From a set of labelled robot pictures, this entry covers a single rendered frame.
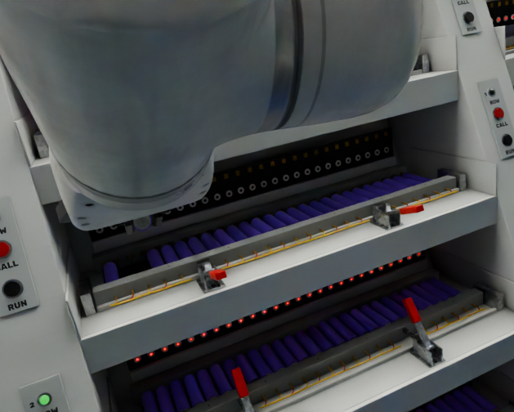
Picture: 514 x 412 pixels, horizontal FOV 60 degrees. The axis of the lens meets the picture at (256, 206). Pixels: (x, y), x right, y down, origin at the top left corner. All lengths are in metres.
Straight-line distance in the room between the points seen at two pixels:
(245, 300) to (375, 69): 0.43
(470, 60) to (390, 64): 0.61
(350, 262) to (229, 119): 0.47
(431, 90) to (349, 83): 0.56
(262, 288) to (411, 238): 0.23
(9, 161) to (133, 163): 0.39
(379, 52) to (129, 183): 0.11
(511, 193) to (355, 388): 0.37
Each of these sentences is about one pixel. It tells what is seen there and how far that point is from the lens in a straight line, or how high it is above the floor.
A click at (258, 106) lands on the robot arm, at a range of 0.16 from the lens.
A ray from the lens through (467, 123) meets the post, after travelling 0.76.
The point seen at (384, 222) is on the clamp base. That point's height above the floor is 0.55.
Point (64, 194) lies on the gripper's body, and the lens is 0.27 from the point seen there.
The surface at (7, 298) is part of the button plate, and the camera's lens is 0.54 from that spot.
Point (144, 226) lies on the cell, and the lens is 0.42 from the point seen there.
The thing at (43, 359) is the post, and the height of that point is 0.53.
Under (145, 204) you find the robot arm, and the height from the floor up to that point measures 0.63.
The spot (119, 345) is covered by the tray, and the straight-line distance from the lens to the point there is 0.55.
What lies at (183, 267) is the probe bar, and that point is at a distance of 0.58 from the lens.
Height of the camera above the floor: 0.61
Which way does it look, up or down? 1 degrees up
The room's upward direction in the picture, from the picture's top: 17 degrees counter-clockwise
